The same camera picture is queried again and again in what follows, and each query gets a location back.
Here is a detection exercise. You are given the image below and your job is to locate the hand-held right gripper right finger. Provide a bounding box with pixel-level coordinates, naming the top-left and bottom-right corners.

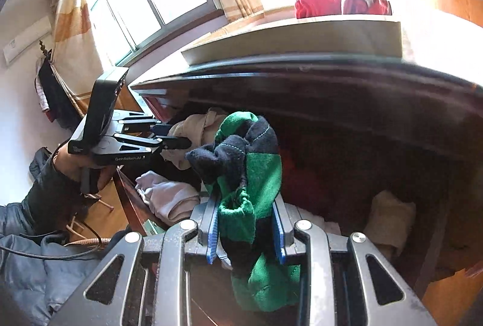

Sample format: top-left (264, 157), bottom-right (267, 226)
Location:
top-left (272, 198), bottom-right (438, 326)

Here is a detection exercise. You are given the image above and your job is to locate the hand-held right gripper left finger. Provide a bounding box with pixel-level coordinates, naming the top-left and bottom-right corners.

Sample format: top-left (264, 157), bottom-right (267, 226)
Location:
top-left (47, 194), bottom-right (227, 326)

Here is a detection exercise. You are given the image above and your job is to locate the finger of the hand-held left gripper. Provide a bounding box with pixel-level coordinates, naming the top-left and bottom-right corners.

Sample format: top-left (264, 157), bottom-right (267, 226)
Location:
top-left (113, 133), bottom-right (192, 154)
top-left (118, 115), bottom-right (173, 136)

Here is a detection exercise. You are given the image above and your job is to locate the pale lavender underwear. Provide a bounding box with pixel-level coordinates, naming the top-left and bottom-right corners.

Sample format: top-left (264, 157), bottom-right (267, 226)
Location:
top-left (135, 170), bottom-right (200, 225)

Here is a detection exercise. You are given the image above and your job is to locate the green navy striped sock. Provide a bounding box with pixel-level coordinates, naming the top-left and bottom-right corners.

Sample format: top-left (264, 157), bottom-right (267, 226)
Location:
top-left (185, 111), bottom-right (302, 312)

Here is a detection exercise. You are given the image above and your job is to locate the cream cloth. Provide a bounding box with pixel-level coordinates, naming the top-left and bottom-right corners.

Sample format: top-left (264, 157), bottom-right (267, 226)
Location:
top-left (368, 190), bottom-right (416, 259)

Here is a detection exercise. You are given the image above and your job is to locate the shallow cardboard box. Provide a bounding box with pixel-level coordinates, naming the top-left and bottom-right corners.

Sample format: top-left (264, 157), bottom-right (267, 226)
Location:
top-left (181, 14), bottom-right (402, 66)

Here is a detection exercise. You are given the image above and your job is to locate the person's left forearm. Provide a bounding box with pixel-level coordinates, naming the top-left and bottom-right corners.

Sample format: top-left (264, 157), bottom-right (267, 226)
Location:
top-left (23, 156), bottom-right (82, 234)

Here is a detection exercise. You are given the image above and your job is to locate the person's left hand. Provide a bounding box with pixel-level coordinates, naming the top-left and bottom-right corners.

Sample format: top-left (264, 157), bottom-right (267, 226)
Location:
top-left (53, 148), bottom-right (116, 194)

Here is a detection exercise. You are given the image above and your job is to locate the dark hanging garment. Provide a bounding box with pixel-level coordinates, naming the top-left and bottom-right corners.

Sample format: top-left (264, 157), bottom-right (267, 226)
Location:
top-left (36, 58), bottom-right (83, 130)

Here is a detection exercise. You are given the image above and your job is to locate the orange striped curtain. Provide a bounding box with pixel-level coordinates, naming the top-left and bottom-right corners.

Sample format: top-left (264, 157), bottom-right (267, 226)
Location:
top-left (49, 0), bottom-right (114, 115)

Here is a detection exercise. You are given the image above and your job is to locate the person's blue padded jacket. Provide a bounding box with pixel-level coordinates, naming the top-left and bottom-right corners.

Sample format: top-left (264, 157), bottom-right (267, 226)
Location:
top-left (0, 147), bottom-right (146, 326)

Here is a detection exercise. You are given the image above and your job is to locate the white wall box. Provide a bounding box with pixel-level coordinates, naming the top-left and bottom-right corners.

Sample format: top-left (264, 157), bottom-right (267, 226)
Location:
top-left (3, 18), bottom-right (52, 66)

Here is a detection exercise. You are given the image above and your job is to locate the braided metal hose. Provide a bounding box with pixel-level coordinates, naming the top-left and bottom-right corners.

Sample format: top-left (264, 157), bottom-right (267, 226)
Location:
top-left (67, 236), bottom-right (111, 247)

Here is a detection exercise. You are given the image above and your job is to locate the black cable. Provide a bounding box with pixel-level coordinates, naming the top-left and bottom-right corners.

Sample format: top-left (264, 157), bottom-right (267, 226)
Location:
top-left (0, 194), bottom-right (114, 259)

